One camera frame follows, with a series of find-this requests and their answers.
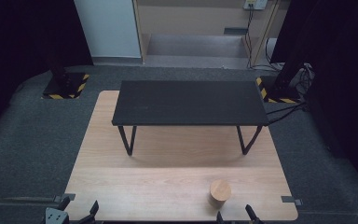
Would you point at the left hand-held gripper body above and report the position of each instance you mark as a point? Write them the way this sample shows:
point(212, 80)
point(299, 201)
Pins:
point(54, 216)

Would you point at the wooden cylinder block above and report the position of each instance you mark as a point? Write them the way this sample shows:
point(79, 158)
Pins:
point(220, 193)

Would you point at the grey table edge clamp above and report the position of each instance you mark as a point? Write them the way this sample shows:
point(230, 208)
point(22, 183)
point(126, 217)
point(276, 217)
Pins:
point(64, 197)
point(291, 200)

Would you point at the stand base with hazard tape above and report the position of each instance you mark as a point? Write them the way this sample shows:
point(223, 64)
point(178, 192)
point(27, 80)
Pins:
point(64, 86)
point(280, 90)

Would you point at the black desk shelf riser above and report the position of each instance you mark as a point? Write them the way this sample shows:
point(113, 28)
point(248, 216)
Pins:
point(189, 102)

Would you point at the black curtain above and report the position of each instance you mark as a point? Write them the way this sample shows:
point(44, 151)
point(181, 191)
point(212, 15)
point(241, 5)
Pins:
point(24, 46)
point(338, 77)

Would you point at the white panel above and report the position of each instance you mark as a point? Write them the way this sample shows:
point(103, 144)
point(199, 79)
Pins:
point(108, 28)

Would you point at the white wall outlet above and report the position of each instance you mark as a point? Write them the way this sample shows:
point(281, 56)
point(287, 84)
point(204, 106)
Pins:
point(255, 3)

